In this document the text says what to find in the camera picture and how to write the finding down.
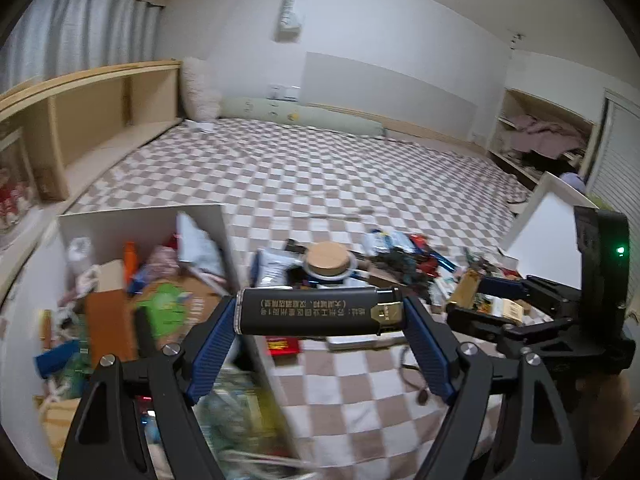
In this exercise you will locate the cardboard card with green print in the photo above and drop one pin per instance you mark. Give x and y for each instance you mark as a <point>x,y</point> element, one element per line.
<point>167,305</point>

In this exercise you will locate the clear case of red doll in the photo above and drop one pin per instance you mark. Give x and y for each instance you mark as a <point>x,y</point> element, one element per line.
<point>17,160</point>

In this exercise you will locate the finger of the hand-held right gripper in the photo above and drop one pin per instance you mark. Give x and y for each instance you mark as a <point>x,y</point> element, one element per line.
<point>500,287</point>
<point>475,321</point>

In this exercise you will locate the blue white sachet pack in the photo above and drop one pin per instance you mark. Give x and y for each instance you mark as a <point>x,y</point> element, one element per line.
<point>390,241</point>

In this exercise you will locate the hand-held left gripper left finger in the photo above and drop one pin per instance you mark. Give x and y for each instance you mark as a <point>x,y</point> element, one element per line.
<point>212,355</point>

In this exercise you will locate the checkered bed sheet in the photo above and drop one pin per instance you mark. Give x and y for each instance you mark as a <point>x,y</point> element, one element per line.
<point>325,180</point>

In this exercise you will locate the small beige box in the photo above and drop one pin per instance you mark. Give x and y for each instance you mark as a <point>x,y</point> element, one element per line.
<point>110,276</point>

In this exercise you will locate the person's right hand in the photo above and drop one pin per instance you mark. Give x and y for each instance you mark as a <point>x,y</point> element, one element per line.
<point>602,410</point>

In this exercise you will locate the orange plastic tube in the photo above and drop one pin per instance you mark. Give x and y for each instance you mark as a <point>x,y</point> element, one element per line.
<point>130,260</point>

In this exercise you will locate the gold foil packet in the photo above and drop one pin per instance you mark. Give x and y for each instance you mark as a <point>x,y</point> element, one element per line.
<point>465,290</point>

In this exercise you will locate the green bolster pillow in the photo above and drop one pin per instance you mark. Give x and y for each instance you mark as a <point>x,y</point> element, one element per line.
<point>300,116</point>

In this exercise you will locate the grey curtain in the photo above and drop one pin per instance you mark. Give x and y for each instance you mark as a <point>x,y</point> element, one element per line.
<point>75,30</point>

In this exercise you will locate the white medicine sachet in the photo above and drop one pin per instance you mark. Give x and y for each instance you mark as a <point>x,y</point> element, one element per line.
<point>277,270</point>
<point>197,245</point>

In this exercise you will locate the black lighter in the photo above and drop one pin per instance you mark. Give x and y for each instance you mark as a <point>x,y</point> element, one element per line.
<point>310,312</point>

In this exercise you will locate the wooden bedside shelf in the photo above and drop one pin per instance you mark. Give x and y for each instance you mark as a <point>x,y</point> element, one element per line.
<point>90,120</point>

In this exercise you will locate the white cardboard panel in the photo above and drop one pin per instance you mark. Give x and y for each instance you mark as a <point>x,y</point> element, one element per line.
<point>545,225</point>

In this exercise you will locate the pink clothes pile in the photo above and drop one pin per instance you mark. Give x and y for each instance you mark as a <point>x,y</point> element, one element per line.
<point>545,130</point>

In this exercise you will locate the dark tangled yarn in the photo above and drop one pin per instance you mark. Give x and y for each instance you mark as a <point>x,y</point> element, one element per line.
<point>400,265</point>

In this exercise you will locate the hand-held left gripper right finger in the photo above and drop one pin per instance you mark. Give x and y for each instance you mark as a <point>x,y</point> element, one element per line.
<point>432,355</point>

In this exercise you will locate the orange cardboard box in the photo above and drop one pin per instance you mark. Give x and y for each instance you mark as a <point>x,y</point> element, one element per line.
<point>107,320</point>

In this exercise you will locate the small brown box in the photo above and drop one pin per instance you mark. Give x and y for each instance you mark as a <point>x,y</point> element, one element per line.
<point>52,182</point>

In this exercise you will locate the red booklet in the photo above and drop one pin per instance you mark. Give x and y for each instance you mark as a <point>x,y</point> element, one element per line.
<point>282,347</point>

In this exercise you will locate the red dressed doll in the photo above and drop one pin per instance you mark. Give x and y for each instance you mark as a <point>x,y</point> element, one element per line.
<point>10,200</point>

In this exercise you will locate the clear crinkled plastic bag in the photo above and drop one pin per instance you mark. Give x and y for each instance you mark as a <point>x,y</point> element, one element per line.
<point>240,410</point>

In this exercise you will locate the white cup with wooden lid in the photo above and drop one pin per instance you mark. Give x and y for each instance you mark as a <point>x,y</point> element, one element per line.
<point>327,260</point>

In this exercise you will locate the white slatted door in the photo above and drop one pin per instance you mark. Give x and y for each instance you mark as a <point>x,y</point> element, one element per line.
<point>615,160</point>

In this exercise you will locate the white storage box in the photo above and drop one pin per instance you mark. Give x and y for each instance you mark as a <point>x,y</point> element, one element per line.
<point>125,230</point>

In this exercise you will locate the crumpled clear plastic bottle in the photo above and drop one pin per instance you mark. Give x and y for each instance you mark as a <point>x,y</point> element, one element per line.
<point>80,255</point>

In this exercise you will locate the wooden wardrobe shelf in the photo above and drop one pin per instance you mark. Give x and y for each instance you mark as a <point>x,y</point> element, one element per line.
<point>510,105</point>

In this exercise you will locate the white wall socket plate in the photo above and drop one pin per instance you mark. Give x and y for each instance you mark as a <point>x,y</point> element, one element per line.
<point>284,92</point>

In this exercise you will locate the white fluffy pillow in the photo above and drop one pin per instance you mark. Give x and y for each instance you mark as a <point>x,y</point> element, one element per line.
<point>200,90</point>

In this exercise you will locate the pink packet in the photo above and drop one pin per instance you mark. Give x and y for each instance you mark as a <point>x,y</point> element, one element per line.
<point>160,257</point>

